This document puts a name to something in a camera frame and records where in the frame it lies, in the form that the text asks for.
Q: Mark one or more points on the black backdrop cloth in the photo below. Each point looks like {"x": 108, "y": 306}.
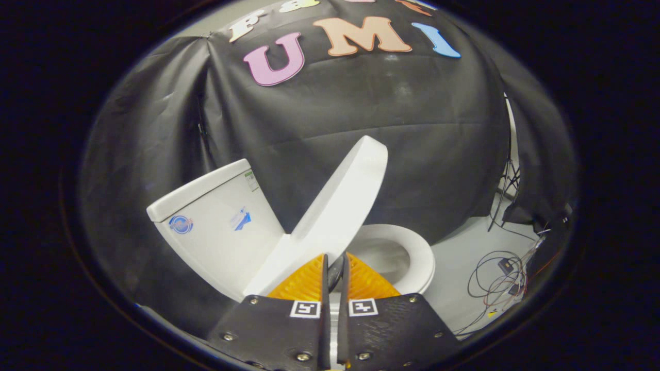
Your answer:
{"x": 361, "y": 103}

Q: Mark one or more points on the white toilet seat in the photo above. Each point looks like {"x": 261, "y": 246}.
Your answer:
{"x": 422, "y": 257}

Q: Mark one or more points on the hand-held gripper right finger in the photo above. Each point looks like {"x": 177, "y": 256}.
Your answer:
{"x": 392, "y": 330}

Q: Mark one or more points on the white toilet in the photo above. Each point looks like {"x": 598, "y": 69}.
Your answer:
{"x": 216, "y": 242}

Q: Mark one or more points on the black tripod stand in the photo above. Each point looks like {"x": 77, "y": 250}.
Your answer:
{"x": 509, "y": 170}

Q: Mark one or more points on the white toilet lid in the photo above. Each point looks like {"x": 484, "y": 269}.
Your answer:
{"x": 345, "y": 196}

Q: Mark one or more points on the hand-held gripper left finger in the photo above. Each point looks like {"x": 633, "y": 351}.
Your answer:
{"x": 273, "y": 330}

